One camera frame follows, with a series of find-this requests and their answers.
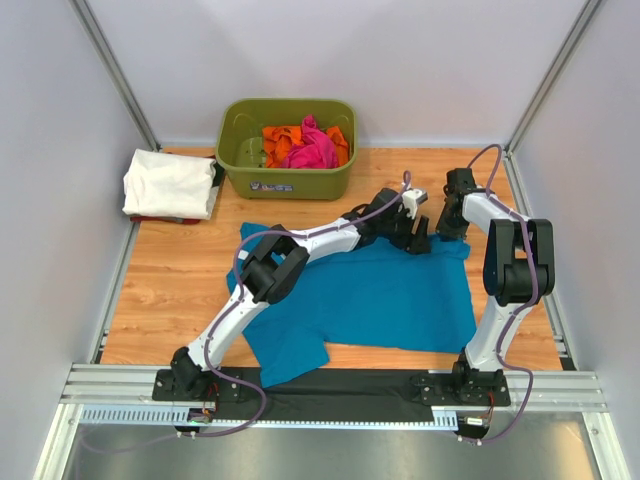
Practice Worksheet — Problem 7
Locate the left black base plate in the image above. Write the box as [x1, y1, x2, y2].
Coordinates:
[151, 368, 246, 403]

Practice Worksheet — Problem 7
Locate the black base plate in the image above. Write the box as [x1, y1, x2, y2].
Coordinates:
[151, 368, 246, 403]
[409, 370, 511, 407]

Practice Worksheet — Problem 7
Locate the white slotted cable duct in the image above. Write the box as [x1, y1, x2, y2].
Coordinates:
[79, 405, 489, 432]

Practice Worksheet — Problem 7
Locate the olive green plastic tub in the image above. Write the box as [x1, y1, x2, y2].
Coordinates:
[216, 98, 358, 200]

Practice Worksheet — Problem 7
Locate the pink t shirt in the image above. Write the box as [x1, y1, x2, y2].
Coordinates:
[282, 115, 339, 169]

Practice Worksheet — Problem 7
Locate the folded white t shirt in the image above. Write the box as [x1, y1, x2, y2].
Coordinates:
[122, 148, 218, 220]

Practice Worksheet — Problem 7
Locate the orange t shirt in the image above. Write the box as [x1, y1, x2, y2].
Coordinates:
[262, 126, 350, 168]

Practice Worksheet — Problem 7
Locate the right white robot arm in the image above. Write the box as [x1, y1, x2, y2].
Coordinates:
[436, 168, 555, 404]

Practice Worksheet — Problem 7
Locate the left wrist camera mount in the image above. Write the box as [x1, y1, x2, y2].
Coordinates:
[401, 188, 429, 219]

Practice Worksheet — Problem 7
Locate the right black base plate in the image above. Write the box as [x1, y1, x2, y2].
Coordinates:
[409, 370, 511, 407]

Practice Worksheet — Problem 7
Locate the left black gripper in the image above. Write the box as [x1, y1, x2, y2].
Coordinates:
[378, 207, 431, 258]

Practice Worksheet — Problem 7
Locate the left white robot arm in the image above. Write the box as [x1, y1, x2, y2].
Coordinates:
[170, 183, 430, 401]

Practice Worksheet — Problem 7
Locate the black cloth strip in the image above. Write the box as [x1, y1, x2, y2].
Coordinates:
[207, 367, 464, 422]

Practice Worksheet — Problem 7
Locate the blue t shirt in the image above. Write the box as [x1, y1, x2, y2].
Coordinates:
[243, 234, 476, 388]

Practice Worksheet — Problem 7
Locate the aluminium frame rail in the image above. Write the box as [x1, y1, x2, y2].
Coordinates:
[60, 364, 608, 413]

